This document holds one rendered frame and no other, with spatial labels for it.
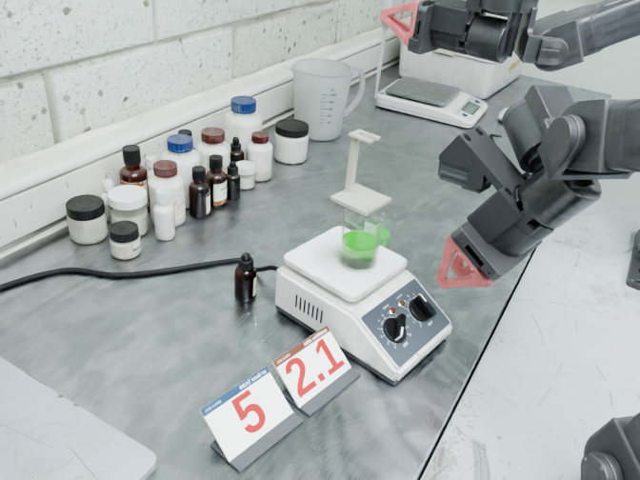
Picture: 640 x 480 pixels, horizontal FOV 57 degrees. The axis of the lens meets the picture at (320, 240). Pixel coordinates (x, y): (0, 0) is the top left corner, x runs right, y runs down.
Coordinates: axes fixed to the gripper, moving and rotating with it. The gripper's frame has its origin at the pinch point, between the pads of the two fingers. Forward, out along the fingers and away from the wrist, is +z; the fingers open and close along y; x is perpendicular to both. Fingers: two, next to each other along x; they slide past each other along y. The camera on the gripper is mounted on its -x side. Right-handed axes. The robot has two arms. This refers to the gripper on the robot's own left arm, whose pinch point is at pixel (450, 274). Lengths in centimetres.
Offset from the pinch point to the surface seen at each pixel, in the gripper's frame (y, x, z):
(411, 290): -0.6, -1.5, 7.2
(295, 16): -50, -69, 30
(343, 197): -20.8, -22.8, 26.0
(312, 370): 15.9, -0.9, 11.4
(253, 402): 24.4, -1.8, 11.2
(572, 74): -137, -27, 27
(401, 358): 8.0, 4.2, 7.0
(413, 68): -93, -54, 41
